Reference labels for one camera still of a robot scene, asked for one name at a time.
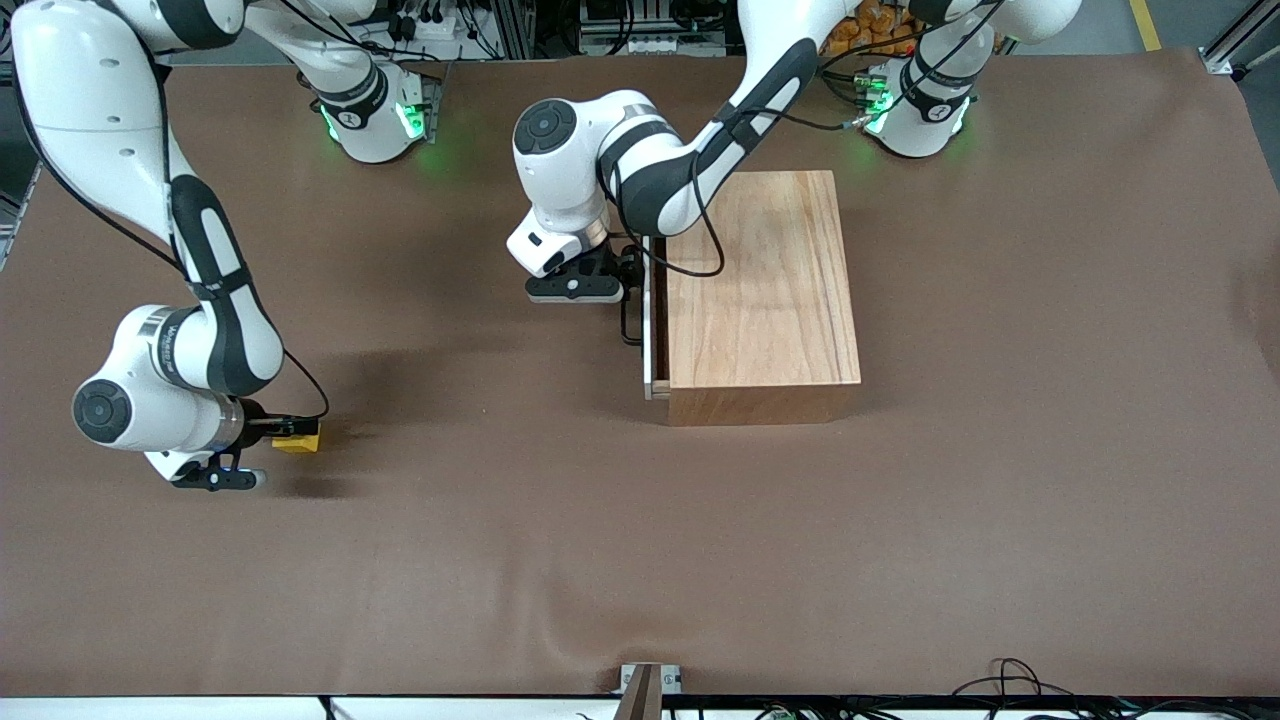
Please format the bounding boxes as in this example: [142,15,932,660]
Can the yellow cube block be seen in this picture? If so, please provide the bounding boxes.
[272,418,322,455]

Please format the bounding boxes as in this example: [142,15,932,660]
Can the black metal drawer handle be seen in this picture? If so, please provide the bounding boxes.
[620,248,649,348]

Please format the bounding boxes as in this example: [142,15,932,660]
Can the wooden drawer with white front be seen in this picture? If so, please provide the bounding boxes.
[642,235,671,401]

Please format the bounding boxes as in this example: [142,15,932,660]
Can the wooden drawer cabinet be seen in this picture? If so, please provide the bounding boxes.
[664,170,862,427]

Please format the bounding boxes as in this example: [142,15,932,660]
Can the grey power strip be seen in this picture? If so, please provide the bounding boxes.
[580,35,731,57]

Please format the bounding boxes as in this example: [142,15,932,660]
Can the brown table cover mat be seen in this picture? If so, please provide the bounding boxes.
[0,45,1280,698]

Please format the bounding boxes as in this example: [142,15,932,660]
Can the white power strip with plugs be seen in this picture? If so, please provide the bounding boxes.
[385,0,473,46]

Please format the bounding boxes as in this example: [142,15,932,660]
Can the pile of orange items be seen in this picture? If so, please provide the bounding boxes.
[820,0,926,57]

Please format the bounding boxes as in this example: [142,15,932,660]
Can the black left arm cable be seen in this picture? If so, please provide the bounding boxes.
[600,0,1011,279]

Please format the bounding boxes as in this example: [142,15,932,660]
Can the metal table clamp bracket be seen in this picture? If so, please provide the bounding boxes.
[618,662,683,720]

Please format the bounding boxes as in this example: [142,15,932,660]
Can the black cable bundle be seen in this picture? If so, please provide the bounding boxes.
[950,657,1280,720]

